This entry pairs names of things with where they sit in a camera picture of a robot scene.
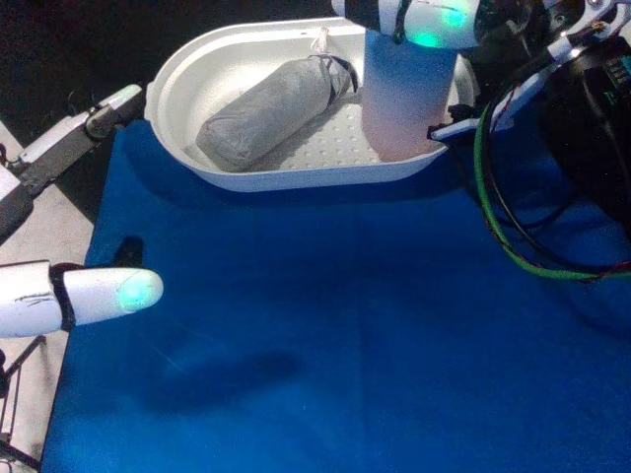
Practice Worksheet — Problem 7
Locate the white oval perforated basin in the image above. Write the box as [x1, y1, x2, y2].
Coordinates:
[144, 17, 479, 193]

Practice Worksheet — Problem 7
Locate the blue table cloth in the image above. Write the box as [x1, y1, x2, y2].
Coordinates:
[38, 115, 631, 473]

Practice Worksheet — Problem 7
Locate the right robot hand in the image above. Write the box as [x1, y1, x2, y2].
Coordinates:
[426, 43, 631, 229]

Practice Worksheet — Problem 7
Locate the black metal stand frame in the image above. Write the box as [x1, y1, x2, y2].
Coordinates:
[0, 334, 48, 472]

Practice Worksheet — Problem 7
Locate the black cable loop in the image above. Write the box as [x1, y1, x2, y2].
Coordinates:
[485, 63, 631, 271]

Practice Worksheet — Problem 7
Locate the green cable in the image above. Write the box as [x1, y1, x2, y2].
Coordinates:
[472, 101, 631, 286]

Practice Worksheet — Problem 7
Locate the grey folded umbrella, white cord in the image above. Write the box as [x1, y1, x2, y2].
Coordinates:
[195, 28, 359, 173]

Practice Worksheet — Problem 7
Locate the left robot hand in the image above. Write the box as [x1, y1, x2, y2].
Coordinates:
[0, 83, 149, 245]

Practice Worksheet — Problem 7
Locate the blue squeeze bottle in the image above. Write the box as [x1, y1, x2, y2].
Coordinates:
[361, 29, 457, 162]

